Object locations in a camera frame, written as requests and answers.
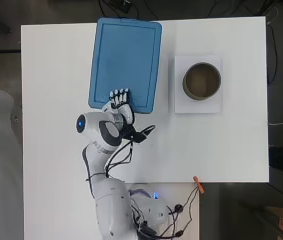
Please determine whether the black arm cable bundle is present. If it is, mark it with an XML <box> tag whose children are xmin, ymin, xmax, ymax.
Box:
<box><xmin>82</xmin><ymin>141</ymin><xmax>135</xmax><ymax>201</ymax></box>

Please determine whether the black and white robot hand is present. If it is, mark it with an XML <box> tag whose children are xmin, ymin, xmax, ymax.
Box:
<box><xmin>101</xmin><ymin>87</ymin><xmax>136</xmax><ymax>127</ymax></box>

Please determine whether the white flat box stand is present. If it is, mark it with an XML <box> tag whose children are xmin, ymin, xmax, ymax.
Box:
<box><xmin>173</xmin><ymin>54</ymin><xmax>224</xmax><ymax>115</ymax></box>

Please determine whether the orange clamp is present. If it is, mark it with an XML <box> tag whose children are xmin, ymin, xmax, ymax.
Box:
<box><xmin>192</xmin><ymin>175</ymin><xmax>206</xmax><ymax>195</ymax></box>

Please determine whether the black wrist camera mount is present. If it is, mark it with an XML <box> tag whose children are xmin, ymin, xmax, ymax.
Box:
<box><xmin>120</xmin><ymin>123</ymin><xmax>156</xmax><ymax>145</ymax></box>

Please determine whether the blue plastic lid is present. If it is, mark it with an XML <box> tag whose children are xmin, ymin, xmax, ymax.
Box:
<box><xmin>87</xmin><ymin>17</ymin><xmax>163</xmax><ymax>115</ymax></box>

